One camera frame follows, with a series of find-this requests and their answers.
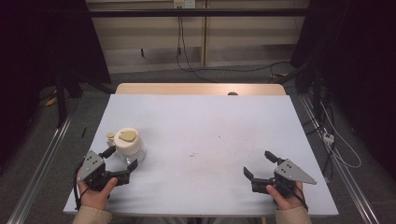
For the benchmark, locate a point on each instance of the white wall socket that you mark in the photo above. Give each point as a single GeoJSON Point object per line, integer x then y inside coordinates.
{"type": "Point", "coordinates": [184, 3]}

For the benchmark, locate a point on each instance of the white power strip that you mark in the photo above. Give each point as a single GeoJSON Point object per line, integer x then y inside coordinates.
{"type": "Point", "coordinates": [328, 138]}

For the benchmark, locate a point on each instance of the aluminium floor rail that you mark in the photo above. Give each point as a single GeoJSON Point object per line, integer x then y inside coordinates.
{"type": "Point", "coordinates": [40, 168]}
{"type": "Point", "coordinates": [348, 183]}

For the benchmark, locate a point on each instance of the small black floor stick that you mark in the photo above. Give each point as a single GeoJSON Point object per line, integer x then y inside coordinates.
{"type": "Point", "coordinates": [83, 132]}

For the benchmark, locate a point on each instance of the wooden wall post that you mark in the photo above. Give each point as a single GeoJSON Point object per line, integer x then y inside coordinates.
{"type": "Point", "coordinates": [204, 34]}

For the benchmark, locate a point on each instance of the person's left hand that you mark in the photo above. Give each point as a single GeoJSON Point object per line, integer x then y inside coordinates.
{"type": "Point", "coordinates": [93, 197]}

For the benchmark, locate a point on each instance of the person's right hand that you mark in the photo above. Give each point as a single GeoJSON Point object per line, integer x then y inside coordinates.
{"type": "Point", "coordinates": [289, 202]}

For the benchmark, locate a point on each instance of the dark round knob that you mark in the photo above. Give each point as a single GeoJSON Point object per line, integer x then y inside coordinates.
{"type": "Point", "coordinates": [232, 93]}

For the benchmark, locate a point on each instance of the white table cover sheet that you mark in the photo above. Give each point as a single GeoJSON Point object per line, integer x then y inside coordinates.
{"type": "Point", "coordinates": [202, 130]}

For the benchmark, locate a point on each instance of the black horizontal bar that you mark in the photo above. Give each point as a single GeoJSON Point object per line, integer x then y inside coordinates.
{"type": "Point", "coordinates": [199, 12]}

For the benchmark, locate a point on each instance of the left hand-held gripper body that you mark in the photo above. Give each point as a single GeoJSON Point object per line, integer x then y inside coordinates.
{"type": "Point", "coordinates": [91, 163]}

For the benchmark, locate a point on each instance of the black curtain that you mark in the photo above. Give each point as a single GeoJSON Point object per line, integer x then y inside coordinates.
{"type": "Point", "coordinates": [37, 46]}
{"type": "Point", "coordinates": [358, 62]}

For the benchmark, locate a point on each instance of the clear cup with cream lid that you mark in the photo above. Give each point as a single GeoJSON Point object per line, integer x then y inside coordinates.
{"type": "Point", "coordinates": [127, 146]}

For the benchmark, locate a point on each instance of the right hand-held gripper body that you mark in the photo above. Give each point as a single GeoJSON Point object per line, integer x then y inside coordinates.
{"type": "Point", "coordinates": [289, 172]}

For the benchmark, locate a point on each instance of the black metal stand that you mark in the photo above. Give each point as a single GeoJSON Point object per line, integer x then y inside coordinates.
{"type": "Point", "coordinates": [61, 102]}

